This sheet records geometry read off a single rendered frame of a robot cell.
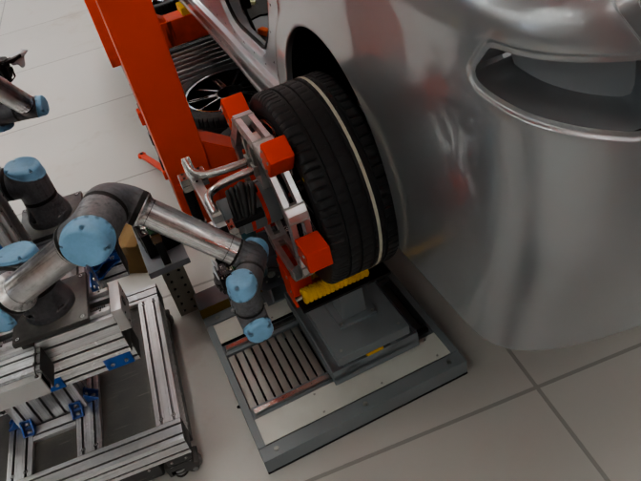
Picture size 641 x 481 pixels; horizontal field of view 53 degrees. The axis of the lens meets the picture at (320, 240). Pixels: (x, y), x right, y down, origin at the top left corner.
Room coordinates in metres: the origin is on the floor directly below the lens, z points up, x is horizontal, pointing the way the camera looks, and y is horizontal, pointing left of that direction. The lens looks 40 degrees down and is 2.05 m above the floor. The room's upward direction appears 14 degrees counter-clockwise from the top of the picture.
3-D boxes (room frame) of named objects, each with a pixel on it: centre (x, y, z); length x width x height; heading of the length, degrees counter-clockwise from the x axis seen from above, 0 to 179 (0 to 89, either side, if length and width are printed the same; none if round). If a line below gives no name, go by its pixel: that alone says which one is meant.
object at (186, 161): (1.77, 0.26, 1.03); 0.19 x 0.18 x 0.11; 105
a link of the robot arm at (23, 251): (1.48, 0.84, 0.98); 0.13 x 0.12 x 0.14; 166
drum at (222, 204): (1.69, 0.18, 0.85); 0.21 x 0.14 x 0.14; 105
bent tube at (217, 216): (1.58, 0.21, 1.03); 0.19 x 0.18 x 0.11; 105
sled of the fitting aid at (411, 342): (1.80, -0.04, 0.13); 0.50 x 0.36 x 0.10; 15
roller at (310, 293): (1.62, -0.01, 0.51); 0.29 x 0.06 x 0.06; 105
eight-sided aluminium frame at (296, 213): (1.71, 0.12, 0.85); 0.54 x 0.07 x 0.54; 15
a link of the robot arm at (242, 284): (1.21, 0.21, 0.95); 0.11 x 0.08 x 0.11; 166
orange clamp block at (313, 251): (1.41, 0.03, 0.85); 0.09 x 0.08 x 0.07; 15
